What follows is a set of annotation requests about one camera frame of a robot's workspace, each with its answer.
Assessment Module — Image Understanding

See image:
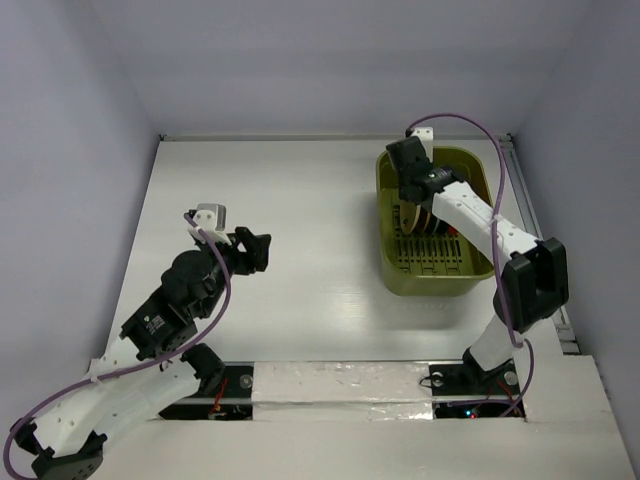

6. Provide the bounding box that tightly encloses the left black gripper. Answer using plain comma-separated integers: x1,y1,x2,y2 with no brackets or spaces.
198,225,270,317

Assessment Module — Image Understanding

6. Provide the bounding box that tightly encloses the beige plate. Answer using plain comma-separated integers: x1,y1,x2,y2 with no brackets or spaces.
399,200,421,235

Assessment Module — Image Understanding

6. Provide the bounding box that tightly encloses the amber patterned plate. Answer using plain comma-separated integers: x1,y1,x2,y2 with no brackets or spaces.
415,208,431,234

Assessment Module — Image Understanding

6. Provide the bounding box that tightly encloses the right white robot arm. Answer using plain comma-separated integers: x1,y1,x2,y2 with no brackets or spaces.
386,134,569,392

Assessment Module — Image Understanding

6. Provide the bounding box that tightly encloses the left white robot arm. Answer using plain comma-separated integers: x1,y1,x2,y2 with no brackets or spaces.
2,227,272,479

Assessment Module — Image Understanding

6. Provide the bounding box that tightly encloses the olive green dish rack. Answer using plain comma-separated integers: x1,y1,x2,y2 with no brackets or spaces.
376,153,494,296

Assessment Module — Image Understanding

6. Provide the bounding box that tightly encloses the foil covered base strip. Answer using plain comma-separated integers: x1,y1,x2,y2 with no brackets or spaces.
251,361,434,422

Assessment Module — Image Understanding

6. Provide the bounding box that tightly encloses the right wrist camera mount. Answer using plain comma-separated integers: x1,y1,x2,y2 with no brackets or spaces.
405,127,434,162

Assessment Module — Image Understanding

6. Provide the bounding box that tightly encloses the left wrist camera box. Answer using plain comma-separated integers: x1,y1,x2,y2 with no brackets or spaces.
187,203,231,245

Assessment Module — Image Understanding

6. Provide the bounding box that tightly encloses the right aluminium rail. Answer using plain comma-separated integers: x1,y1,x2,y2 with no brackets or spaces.
499,133,579,356

